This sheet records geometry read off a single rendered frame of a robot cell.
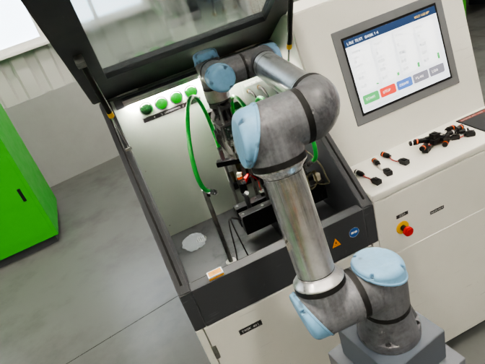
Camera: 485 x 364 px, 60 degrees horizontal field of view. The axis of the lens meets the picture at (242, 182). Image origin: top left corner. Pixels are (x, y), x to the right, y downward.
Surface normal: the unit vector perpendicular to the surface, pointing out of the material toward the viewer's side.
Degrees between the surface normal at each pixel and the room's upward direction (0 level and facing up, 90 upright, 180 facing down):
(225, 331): 90
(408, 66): 76
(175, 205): 90
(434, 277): 90
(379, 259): 7
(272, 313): 90
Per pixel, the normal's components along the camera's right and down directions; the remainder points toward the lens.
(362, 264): -0.14, -0.88
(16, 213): 0.40, 0.35
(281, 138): 0.29, 0.18
